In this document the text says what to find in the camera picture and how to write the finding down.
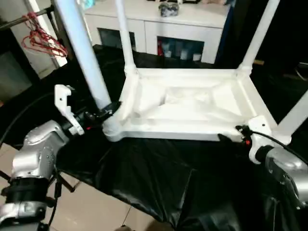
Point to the grey curtain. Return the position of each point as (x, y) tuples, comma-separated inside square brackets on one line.
[(59, 33)]

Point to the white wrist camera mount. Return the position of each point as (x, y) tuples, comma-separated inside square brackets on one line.
[(258, 125), (60, 98)]

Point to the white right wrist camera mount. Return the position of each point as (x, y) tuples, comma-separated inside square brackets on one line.
[(258, 125)]

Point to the white cabinet with glass doors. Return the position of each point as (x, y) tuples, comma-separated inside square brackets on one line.
[(149, 31)]

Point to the black mat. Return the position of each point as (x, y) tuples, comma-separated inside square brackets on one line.
[(168, 180)]

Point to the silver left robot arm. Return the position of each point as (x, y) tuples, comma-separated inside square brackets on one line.
[(36, 149)]

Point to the white plastic table top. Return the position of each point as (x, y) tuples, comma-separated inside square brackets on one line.
[(192, 115)]

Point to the clear bag of dark parts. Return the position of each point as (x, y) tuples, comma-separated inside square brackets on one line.
[(168, 10)]

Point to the long dark bar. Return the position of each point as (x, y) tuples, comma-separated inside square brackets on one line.
[(303, 64)]

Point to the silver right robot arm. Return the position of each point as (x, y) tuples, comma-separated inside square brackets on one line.
[(288, 168)]

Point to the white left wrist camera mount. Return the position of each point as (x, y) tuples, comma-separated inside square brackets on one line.
[(60, 98)]

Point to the small tan label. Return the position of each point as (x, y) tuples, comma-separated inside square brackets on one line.
[(259, 62)]

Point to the dark clothes rack bar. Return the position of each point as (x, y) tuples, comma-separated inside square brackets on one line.
[(14, 22)]

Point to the black folding stand frame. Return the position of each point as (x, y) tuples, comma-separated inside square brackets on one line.
[(66, 183)]

